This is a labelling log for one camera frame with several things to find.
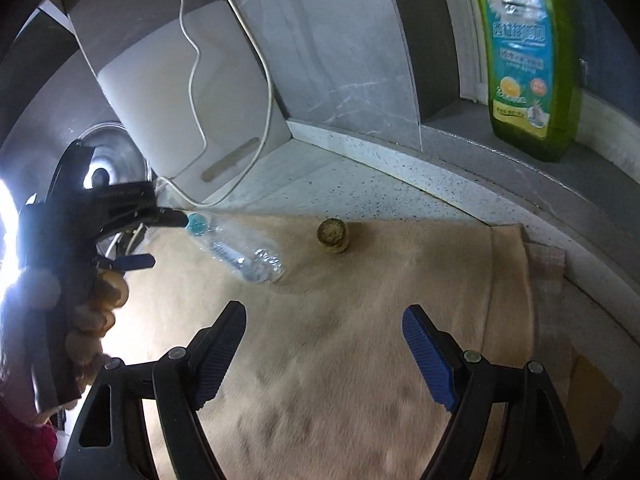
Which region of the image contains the grey cloth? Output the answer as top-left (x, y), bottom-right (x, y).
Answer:
top-left (522, 240), bottom-right (568, 291)

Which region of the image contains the person's left hand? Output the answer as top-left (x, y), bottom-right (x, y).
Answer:
top-left (65, 270), bottom-right (130, 387)

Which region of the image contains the beige cloth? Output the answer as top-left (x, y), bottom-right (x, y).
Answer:
top-left (115, 210), bottom-right (538, 480)

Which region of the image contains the brown cardboard sheet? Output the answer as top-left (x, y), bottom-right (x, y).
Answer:
top-left (567, 355), bottom-right (623, 471)

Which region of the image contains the green detergent bottle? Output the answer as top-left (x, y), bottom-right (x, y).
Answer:
top-left (470, 0), bottom-right (585, 163)

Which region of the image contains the white ring light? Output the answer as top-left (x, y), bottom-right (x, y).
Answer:
top-left (0, 180), bottom-right (21, 266)

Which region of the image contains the stainless steel pot lid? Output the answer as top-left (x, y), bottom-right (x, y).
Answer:
top-left (75, 121), bottom-right (151, 191)

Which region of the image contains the thin white cable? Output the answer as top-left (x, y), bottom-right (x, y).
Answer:
top-left (157, 0), bottom-right (207, 183)

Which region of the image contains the thick white cable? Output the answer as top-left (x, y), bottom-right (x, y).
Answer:
top-left (157, 0), bottom-right (273, 208)

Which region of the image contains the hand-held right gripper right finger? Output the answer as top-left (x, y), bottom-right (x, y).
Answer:
top-left (401, 305), bottom-right (586, 480)

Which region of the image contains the small brown roll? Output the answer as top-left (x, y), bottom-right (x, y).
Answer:
top-left (316, 218), bottom-right (349, 253)

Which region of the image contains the person's left forearm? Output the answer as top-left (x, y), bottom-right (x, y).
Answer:
top-left (0, 400), bottom-right (61, 480)

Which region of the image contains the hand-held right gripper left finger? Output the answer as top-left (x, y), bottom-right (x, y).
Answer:
top-left (60, 300), bottom-right (248, 480)

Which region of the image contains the clear plastic bottle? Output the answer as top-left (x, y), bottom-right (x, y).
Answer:
top-left (186, 211), bottom-right (285, 284)

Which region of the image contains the white grey appliance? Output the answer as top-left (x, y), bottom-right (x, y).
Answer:
top-left (65, 0), bottom-right (296, 196)

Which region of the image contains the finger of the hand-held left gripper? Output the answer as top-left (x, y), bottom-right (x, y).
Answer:
top-left (149, 205), bottom-right (190, 228)
top-left (92, 254), bottom-right (156, 272)

